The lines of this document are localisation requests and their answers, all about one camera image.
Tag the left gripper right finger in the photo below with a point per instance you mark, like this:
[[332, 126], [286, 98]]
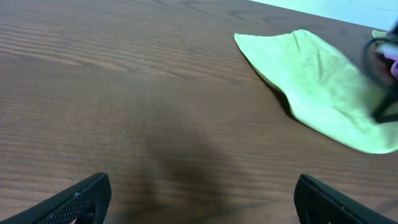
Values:
[[318, 203]]

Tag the purple microfiber cloth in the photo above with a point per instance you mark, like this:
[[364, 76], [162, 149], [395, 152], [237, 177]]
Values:
[[391, 54]]

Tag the green microfiber cloth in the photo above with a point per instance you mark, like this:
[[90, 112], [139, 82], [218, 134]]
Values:
[[324, 89]]

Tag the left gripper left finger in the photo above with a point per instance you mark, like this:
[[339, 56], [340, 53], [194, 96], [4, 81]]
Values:
[[84, 202]]

